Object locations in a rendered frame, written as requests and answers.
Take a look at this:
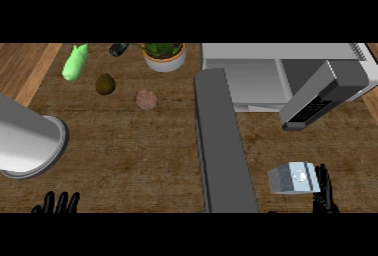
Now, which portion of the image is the light green vegetable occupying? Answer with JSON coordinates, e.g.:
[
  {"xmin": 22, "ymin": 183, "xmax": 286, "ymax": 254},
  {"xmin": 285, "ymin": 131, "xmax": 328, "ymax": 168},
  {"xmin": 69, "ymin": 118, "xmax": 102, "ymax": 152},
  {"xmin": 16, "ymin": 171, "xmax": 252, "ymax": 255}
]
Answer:
[{"xmin": 60, "ymin": 43, "xmax": 90, "ymax": 82}]

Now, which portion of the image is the large grey metal cylinder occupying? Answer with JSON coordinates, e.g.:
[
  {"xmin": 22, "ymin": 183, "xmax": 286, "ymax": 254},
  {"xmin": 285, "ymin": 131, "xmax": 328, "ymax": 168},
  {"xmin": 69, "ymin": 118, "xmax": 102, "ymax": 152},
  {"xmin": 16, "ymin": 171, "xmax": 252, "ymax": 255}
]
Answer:
[{"xmin": 0, "ymin": 93, "xmax": 71, "ymax": 181}]

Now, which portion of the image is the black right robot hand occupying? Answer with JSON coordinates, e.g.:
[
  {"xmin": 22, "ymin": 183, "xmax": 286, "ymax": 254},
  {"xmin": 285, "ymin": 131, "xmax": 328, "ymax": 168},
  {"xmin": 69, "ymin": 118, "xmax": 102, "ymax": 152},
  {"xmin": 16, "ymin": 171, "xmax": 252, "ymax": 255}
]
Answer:
[{"xmin": 311, "ymin": 163, "xmax": 341, "ymax": 214}]

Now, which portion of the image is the potted green plant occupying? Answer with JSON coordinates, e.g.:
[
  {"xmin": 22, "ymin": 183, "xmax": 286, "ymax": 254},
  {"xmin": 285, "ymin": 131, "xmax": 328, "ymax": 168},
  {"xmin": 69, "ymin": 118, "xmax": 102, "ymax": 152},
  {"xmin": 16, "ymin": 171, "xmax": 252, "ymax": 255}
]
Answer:
[{"xmin": 108, "ymin": 42, "xmax": 189, "ymax": 73}]

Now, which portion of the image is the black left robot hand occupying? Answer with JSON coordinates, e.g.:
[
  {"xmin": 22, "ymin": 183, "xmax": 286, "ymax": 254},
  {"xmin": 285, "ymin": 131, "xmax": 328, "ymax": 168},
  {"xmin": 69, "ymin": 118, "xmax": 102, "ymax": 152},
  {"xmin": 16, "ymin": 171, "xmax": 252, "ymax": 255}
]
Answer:
[{"xmin": 29, "ymin": 190, "xmax": 81, "ymax": 214}]

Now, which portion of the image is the grey microwave door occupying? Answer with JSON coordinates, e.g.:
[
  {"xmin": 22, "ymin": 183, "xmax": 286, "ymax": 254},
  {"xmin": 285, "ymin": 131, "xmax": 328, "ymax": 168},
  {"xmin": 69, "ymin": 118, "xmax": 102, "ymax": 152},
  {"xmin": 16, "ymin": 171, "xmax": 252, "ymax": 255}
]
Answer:
[{"xmin": 192, "ymin": 67, "xmax": 261, "ymax": 214}]

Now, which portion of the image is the pinkish brown potato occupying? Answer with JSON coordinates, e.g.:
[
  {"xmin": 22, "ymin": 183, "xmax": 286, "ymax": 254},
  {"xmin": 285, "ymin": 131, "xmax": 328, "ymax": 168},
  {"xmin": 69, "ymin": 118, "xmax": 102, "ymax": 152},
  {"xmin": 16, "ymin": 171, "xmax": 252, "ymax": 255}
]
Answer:
[{"xmin": 134, "ymin": 88, "xmax": 159, "ymax": 112}]

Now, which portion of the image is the white and grey microwave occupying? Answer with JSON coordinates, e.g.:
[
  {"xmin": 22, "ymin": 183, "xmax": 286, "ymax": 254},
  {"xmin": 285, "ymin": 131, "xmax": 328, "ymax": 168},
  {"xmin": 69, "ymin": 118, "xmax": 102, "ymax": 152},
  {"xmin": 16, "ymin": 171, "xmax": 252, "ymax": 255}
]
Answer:
[{"xmin": 199, "ymin": 42, "xmax": 378, "ymax": 132}]

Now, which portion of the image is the dark brown kiwi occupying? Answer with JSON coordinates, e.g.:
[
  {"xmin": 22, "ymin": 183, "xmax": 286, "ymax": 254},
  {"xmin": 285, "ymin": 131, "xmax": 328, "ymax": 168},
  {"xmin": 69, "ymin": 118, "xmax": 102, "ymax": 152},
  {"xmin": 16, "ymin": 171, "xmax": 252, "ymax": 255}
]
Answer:
[{"xmin": 94, "ymin": 72, "xmax": 118, "ymax": 96}]

